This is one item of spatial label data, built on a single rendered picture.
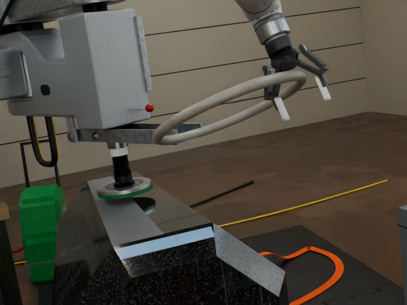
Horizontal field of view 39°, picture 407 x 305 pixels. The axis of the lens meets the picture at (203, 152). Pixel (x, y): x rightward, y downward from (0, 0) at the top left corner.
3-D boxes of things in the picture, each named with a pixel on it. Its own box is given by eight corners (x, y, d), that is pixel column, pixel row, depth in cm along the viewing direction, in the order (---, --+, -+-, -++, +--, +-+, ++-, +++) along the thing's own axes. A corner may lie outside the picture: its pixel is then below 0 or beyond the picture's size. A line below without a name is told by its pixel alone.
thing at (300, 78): (126, 158, 176) (122, 149, 176) (240, 126, 207) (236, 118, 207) (218, 95, 138) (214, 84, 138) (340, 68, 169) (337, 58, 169)
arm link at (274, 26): (263, 29, 167) (271, 48, 167) (247, 29, 160) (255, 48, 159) (289, 14, 162) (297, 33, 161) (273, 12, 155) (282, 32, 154)
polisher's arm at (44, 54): (13, 137, 275) (-9, 33, 266) (56, 127, 290) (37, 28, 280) (91, 145, 220) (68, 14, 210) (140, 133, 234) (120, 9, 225)
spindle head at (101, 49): (58, 134, 236) (37, 23, 228) (104, 123, 250) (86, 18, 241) (105, 137, 209) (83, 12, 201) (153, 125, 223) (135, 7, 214)
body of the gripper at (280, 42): (295, 32, 161) (307, 62, 160) (271, 47, 166) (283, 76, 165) (282, 32, 155) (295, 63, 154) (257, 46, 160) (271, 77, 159)
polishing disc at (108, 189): (142, 177, 242) (142, 173, 241) (158, 186, 222) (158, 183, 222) (92, 188, 234) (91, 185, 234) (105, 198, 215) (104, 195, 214)
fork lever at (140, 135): (66, 143, 236) (63, 131, 235) (106, 133, 248) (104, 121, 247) (168, 147, 184) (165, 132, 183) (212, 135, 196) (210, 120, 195)
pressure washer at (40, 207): (36, 266, 398) (11, 143, 381) (86, 259, 398) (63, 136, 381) (21, 288, 363) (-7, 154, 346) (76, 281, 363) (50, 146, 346)
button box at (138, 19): (135, 92, 225) (123, 18, 220) (141, 91, 227) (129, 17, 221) (147, 92, 219) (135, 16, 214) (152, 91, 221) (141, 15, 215)
